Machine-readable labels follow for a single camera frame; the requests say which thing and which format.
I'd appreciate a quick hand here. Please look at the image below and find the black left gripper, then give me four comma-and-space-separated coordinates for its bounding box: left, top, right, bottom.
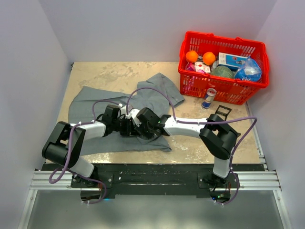
112, 115, 140, 136

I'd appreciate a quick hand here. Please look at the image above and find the grey button-up shirt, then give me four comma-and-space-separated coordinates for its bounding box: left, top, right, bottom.
68, 73, 184, 156

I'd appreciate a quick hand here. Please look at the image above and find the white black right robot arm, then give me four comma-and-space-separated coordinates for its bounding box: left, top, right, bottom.
131, 108, 240, 187

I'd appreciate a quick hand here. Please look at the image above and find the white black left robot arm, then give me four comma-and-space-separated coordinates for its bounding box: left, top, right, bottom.
42, 104, 140, 187

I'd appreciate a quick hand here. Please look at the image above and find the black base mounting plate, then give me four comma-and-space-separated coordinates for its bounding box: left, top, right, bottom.
41, 163, 265, 200

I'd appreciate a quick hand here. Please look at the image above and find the red plastic shopping basket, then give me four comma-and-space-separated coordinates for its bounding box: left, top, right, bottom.
178, 31, 269, 105

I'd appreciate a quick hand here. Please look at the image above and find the blue silver drink can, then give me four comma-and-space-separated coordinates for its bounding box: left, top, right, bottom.
202, 88, 217, 109

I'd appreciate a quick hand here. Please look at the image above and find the pink white small box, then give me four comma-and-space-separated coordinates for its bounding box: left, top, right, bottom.
185, 62, 211, 73

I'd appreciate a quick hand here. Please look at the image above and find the orange fruit left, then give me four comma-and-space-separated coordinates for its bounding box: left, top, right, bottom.
185, 50, 198, 63

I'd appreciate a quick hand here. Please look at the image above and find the orange fruit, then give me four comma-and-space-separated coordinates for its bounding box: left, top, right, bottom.
203, 52, 216, 65
185, 50, 198, 63

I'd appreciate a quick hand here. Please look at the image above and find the orange fruit right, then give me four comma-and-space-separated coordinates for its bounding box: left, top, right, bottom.
203, 52, 216, 65

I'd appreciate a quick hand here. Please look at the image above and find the green melon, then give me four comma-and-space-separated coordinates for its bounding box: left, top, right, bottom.
210, 66, 234, 79

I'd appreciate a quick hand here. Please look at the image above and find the white blue light bulb box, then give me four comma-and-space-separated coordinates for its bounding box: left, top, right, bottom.
216, 52, 247, 71

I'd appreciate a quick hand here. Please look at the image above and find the blue plastic bag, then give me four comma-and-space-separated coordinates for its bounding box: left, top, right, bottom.
234, 57, 262, 82

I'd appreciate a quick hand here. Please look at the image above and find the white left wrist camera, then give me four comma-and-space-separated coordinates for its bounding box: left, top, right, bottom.
118, 104, 129, 116

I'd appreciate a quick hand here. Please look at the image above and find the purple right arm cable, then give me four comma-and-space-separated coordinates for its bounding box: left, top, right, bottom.
126, 87, 258, 206

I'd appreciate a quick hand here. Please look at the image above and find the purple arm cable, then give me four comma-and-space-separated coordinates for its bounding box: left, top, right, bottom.
126, 87, 258, 206
49, 100, 120, 205

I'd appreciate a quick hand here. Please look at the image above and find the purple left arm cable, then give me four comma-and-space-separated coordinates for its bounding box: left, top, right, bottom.
49, 100, 120, 205

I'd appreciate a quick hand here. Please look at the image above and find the black rectangular frame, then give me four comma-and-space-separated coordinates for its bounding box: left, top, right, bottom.
215, 105, 232, 119

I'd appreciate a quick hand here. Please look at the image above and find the aluminium frame rail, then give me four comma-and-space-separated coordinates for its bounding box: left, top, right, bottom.
17, 169, 74, 229

